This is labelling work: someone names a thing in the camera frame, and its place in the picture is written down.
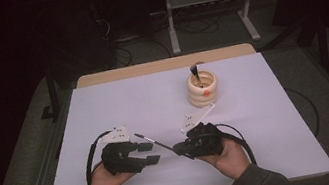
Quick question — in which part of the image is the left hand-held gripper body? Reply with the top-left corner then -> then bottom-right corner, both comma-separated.
96,121 -> 146,180

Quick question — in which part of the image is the thin black pen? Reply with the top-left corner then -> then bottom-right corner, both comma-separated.
133,124 -> 196,171

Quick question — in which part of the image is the white metal table frame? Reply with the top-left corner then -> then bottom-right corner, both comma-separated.
162,0 -> 268,57

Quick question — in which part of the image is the thin black cable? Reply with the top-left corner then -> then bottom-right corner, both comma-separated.
284,83 -> 324,142

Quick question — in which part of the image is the person's right hand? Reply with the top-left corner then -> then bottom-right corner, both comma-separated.
193,133 -> 256,185

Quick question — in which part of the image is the bundle of floor cables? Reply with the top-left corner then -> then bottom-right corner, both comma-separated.
91,5 -> 175,71

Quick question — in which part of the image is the person's left hand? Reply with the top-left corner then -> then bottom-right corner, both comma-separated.
83,156 -> 138,185

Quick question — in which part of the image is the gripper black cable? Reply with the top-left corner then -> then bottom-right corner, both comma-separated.
213,118 -> 259,172
79,130 -> 122,185

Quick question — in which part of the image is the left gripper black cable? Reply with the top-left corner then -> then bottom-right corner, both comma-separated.
79,130 -> 122,185

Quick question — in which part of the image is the cream ribbed pen holder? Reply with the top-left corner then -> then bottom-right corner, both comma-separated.
184,67 -> 222,111

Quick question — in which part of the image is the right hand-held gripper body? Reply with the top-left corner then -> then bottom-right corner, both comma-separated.
175,102 -> 228,162

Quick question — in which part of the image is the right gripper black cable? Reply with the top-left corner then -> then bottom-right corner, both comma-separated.
213,118 -> 259,172

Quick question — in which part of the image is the thick black pen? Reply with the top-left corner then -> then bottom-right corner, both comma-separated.
188,62 -> 204,90

